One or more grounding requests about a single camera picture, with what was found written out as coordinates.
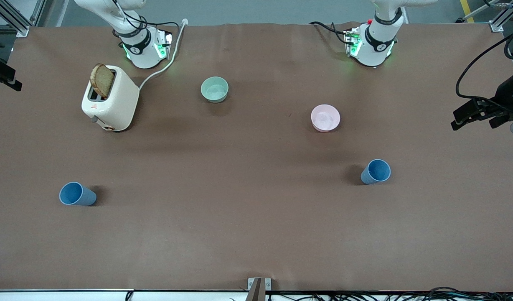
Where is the blue plastic cup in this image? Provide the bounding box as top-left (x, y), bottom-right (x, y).
top-left (59, 181), bottom-right (97, 206)
top-left (361, 159), bottom-right (391, 185)

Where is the cream toaster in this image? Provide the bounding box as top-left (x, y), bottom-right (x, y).
top-left (81, 65), bottom-right (140, 132)

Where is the brown bread slice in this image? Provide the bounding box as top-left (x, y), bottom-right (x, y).
top-left (90, 63), bottom-right (115, 99)

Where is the grey metal bracket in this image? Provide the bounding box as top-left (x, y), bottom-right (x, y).
top-left (247, 278), bottom-right (272, 301)

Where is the grey metal rod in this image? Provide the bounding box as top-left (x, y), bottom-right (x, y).
top-left (456, 2), bottom-right (491, 23)

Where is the green bowl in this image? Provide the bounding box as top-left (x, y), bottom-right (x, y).
top-left (201, 77), bottom-right (229, 103)

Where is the white table edge rail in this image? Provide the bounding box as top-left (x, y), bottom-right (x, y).
top-left (0, 288), bottom-right (513, 301)

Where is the brown table cover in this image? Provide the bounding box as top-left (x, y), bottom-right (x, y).
top-left (0, 23), bottom-right (513, 292)

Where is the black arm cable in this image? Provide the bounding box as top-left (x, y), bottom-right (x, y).
top-left (112, 0), bottom-right (147, 38)
top-left (456, 27), bottom-right (513, 113)

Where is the brown upright post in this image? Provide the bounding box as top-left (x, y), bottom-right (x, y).
top-left (245, 279), bottom-right (262, 301)

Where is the black cable bundle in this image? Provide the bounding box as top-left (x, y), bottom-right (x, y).
top-left (265, 286), bottom-right (513, 301)

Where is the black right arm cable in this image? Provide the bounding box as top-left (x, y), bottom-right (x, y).
top-left (112, 0), bottom-right (147, 38)

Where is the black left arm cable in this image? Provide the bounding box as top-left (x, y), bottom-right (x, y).
top-left (456, 27), bottom-right (513, 113)

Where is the pink bowl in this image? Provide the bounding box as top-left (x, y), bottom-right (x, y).
top-left (311, 105), bottom-right (341, 133)

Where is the aluminium frame profile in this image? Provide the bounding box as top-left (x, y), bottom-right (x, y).
top-left (0, 0), bottom-right (46, 38)
top-left (488, 0), bottom-right (513, 33)

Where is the white toaster power cable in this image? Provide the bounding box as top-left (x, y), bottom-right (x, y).
top-left (138, 18), bottom-right (188, 91)

